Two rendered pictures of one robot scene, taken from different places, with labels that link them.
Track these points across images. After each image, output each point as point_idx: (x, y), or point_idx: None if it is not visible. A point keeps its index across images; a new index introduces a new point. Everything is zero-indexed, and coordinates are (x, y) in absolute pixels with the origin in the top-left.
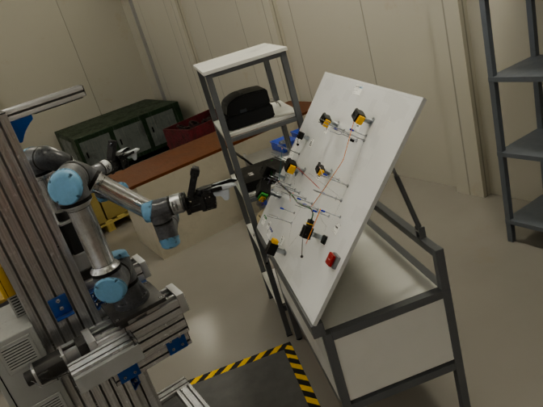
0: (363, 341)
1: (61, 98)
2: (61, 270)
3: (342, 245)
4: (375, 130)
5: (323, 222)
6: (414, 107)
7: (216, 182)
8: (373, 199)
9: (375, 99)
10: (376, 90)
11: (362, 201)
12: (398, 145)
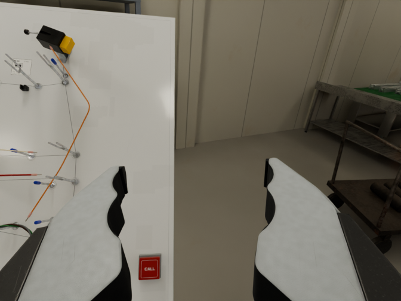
0: None
1: None
2: None
3: (147, 237)
4: (88, 64)
5: None
6: (167, 29)
7: (67, 266)
8: (173, 148)
9: (43, 24)
10: (34, 11)
11: (145, 160)
12: (172, 74)
